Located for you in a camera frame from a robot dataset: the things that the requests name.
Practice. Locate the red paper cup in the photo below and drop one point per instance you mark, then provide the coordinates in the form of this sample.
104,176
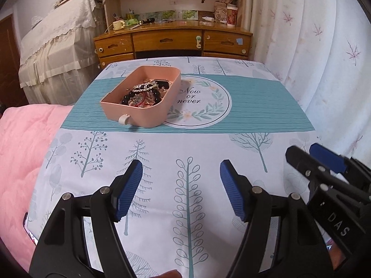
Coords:
232,16

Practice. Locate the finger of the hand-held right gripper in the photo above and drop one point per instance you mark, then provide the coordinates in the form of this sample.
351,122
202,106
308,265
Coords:
298,157
327,156

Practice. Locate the wooden desk with drawers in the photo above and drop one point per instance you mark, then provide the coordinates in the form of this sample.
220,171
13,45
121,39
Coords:
165,39

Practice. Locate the lace covered furniture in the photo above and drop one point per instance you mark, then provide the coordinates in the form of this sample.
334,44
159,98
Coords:
58,34

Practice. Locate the brown wooden door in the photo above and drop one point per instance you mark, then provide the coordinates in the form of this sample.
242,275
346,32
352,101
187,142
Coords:
10,63

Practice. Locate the pink jewelry box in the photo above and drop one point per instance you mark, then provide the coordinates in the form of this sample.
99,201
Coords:
145,115

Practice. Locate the dark flat device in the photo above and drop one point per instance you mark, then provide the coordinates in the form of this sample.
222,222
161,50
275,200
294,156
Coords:
29,228

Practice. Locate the tree print tablecloth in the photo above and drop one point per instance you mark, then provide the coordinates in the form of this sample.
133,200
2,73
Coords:
203,144

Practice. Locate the cream mug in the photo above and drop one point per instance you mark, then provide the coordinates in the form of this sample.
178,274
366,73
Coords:
118,26

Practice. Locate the white leaf print curtain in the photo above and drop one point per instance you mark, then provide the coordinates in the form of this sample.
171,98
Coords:
318,49

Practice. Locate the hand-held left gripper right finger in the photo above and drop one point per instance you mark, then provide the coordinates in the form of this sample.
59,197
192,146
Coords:
232,191

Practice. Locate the brown paper bag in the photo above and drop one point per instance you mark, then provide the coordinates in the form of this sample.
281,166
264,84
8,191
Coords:
220,10

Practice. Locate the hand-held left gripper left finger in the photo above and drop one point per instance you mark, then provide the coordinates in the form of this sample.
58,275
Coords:
129,191

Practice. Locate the gold crown hair comb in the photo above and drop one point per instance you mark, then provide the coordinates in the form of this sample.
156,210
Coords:
146,87

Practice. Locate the small white bottle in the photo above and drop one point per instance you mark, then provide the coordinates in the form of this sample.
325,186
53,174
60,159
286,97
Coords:
208,19

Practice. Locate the clear bangle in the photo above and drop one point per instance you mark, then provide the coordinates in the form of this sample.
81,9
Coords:
134,102

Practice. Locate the pink blanket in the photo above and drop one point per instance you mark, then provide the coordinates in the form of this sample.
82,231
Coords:
23,150

